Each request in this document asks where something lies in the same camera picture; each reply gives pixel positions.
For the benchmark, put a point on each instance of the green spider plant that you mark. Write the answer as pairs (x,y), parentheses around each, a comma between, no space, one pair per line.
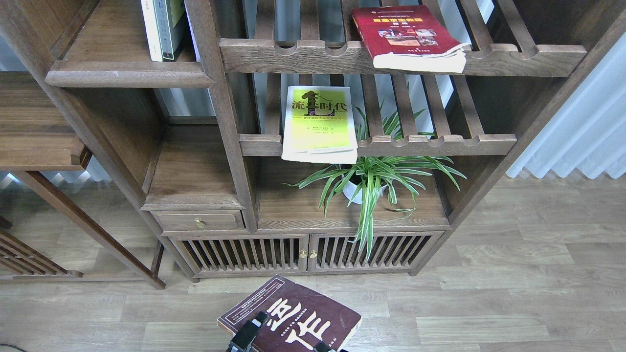
(391,169)

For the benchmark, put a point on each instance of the maroon book white characters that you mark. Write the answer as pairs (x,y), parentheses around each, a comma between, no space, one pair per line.
(298,318)

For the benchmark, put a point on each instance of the white curtain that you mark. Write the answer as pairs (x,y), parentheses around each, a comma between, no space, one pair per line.
(588,134)

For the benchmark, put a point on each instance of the grey green upright book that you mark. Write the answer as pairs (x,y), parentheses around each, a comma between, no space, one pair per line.
(171,23)

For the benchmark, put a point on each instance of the dark wooden bookshelf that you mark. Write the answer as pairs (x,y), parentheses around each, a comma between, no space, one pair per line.
(203,132)

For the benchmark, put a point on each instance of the slatted cabinet door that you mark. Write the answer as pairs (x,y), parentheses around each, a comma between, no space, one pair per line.
(243,255)
(335,253)

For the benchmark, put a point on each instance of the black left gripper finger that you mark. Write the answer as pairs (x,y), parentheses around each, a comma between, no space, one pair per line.
(243,339)

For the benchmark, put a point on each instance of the white upright book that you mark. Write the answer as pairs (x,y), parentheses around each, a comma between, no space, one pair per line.
(151,29)

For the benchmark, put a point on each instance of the red book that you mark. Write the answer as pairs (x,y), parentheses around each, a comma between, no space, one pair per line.
(408,38)

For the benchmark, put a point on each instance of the wooden slatted rack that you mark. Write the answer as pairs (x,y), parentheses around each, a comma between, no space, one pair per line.
(27,263)

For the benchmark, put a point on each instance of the right slatted cabinet door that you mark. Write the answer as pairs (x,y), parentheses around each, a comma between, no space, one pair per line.
(335,253)

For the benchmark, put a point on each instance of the small wooden drawer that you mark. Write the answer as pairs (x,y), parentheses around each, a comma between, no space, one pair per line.
(181,220)

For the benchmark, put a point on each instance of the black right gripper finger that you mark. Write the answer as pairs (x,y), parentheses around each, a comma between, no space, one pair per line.
(323,347)

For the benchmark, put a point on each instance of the yellow green book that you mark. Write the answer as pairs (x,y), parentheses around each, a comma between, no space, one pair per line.
(319,125)

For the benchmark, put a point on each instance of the white plant pot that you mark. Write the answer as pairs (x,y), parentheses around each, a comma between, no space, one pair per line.
(350,189)

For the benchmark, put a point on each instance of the wooden side table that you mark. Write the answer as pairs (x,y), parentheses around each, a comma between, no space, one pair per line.
(35,138)

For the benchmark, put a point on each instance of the left slatted cabinet door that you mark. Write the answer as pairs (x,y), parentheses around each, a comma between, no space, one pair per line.
(243,255)

